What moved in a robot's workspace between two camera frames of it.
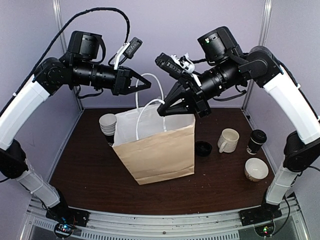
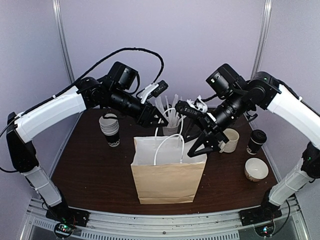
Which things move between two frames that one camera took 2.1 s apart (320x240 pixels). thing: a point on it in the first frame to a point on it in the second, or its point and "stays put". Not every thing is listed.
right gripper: [188, 103] to [203, 138]
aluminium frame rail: [292, 224] stays put
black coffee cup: [258, 138] stays put
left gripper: [123, 79] to [146, 116]
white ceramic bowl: [255, 169] stays put
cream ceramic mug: [227, 140] stays put
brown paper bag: [154, 148] to [163, 172]
